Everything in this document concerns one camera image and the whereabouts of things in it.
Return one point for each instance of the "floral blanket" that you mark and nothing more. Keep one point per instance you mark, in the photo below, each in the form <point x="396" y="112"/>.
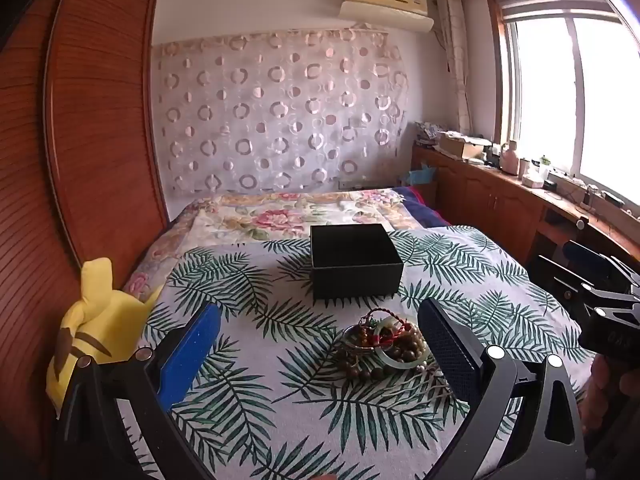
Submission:
<point x="235" y="217"/>

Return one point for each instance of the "white cup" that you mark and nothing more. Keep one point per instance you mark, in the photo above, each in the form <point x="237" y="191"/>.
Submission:
<point x="524" y="169"/>

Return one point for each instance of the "white window curtain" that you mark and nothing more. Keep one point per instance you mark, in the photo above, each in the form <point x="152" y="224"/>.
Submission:
<point x="457" y="60"/>

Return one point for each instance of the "pink kettle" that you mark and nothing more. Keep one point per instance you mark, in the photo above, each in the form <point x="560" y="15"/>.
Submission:
<point x="510" y="160"/>

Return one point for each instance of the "long wooden cabinet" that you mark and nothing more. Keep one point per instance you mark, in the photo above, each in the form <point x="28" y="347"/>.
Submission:
<point x="490" y="200"/>

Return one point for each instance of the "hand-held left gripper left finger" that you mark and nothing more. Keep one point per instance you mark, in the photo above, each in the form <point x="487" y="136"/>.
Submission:
<point x="190" y="352"/>

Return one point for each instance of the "open cardboard box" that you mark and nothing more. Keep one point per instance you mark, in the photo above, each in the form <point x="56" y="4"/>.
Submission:
<point x="462" y="146"/>

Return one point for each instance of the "beige air conditioner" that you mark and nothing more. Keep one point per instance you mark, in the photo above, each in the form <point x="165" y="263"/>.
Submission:
<point x="385" y="5"/>

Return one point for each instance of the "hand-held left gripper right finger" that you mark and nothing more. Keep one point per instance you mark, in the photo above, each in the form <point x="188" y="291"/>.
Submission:
<point x="450" y="355"/>

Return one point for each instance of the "stack of papers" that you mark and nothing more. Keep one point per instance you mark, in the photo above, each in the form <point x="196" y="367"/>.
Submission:
<point x="429" y="131"/>

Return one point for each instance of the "navy and red blanket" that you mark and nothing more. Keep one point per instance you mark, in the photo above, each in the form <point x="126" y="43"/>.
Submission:
<point x="420" y="207"/>

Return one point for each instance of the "small potted plant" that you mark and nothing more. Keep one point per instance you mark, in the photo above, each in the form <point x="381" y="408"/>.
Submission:
<point x="545" y="164"/>

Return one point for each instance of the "teal tissue box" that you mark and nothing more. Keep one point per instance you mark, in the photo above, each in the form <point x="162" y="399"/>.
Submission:
<point x="422" y="176"/>

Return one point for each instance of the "person's right hand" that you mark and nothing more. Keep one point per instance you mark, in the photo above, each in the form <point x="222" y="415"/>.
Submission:
<point x="607" y="400"/>

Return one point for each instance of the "yellow plush toy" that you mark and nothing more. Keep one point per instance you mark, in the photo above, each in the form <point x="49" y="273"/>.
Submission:
<point x="95" y="310"/>

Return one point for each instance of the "window with wooden frame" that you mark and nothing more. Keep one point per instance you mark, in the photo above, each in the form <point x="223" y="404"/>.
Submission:
<point x="575" y="95"/>

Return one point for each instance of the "black cardboard box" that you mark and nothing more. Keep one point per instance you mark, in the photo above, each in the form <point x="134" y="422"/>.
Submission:
<point x="355" y="265"/>

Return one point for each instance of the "green jade bangle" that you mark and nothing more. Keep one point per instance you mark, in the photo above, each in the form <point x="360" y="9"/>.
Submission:
<point x="400" y="357"/>

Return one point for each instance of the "leaf print cloth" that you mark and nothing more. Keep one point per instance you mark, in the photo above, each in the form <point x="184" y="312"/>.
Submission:
<point x="280" y="360"/>

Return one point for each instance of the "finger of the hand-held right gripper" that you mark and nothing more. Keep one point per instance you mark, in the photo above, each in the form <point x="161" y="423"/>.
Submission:
<point x="590" y="255"/>
<point x="557" y="275"/>

